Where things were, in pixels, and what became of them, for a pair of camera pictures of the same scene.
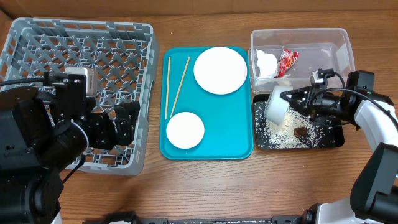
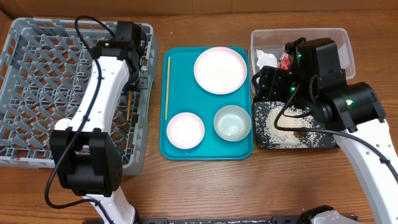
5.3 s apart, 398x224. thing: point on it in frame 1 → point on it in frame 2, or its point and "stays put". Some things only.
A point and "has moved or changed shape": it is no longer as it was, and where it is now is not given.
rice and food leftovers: (297, 130) stays put
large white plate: (220, 70) stays put
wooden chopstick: (181, 88) → (129, 104)
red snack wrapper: (287, 59) stays put
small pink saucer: (185, 130) stays put
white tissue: (267, 63) stays put
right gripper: (306, 100) → (262, 82)
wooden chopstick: (168, 87) stays put
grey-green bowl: (276, 107) has moved or changed shape
